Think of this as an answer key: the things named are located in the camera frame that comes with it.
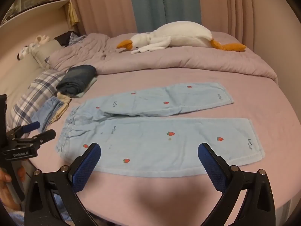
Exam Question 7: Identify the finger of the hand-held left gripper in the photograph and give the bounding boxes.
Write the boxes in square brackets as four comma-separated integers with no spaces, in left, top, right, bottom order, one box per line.
[7,121,41,137]
[14,129,56,147]

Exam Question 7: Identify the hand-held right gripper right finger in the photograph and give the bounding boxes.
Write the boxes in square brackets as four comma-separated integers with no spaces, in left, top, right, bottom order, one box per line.
[198,143,277,226]

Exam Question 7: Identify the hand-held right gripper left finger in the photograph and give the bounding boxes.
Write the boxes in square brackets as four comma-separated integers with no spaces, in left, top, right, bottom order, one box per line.
[24,143,101,226]

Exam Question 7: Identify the light blue denim shorts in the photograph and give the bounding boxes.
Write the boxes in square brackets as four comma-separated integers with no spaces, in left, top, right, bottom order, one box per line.
[55,82,266,177]

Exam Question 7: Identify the person's left hand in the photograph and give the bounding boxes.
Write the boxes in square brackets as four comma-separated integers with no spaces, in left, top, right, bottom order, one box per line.
[0,166,25,211]

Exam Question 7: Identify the folded blue cloth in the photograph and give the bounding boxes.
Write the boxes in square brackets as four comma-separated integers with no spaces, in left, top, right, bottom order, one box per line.
[32,98,64,132]

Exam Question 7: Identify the folded beige cloth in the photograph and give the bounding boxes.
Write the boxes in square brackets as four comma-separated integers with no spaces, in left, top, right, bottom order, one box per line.
[48,92,72,123]

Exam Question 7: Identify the plaid folded garment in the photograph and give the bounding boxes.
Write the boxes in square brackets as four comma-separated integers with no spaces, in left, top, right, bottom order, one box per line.
[7,69,68,132]

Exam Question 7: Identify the folded pale green cloth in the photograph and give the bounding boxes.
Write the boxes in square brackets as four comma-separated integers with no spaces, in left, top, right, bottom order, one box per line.
[75,76,97,98]

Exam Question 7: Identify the folded dark blue jeans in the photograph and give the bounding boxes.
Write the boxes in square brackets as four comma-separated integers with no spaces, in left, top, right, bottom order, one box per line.
[56,65,97,97]

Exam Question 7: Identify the grey pillow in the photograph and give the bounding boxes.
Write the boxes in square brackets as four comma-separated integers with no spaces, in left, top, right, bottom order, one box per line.
[29,40,63,70]

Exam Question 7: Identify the small white plush toy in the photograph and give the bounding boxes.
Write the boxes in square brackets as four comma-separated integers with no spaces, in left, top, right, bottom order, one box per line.
[17,35,50,60]

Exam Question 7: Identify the dark clothes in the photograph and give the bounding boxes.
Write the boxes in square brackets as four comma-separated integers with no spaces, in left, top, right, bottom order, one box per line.
[54,31,79,46]

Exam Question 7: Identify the blue checked shirt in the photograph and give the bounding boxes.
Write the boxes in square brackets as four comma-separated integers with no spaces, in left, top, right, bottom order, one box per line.
[69,33,88,46]

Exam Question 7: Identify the wooden shelf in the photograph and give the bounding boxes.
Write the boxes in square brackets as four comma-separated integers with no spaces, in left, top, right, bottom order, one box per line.
[0,0,71,27]

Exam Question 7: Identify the purple quilt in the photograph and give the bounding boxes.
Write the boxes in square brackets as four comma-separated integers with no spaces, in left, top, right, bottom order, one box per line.
[48,31,279,85]

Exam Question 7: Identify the yellowish papers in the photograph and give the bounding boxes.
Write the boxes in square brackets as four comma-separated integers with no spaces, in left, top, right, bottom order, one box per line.
[68,1,81,26]

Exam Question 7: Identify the white goose plush toy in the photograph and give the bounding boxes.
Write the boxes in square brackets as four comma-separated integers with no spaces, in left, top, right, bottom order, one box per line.
[116,21,247,54]

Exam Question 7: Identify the pink curtain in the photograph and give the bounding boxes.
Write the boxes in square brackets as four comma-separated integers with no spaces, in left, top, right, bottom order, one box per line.
[67,0,257,38]

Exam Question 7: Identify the teal curtain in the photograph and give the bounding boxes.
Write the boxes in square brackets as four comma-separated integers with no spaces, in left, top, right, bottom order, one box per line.
[128,0,203,34]

